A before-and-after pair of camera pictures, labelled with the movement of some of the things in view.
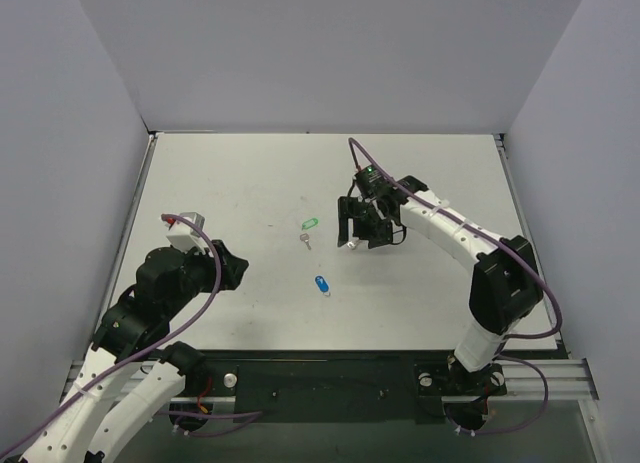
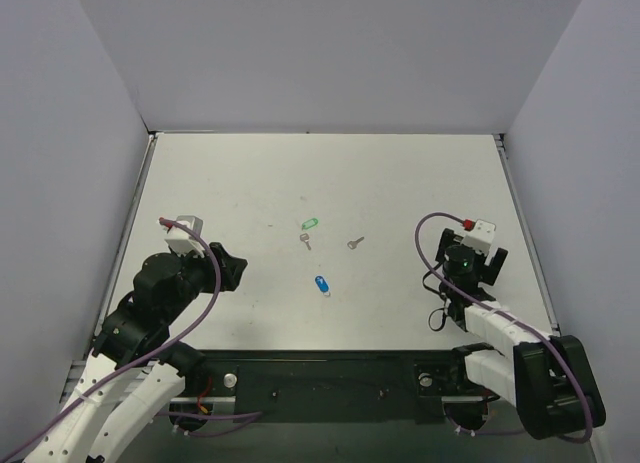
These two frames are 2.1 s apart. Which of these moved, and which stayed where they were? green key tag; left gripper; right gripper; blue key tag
Moved: right gripper
Stayed: blue key tag; left gripper; green key tag
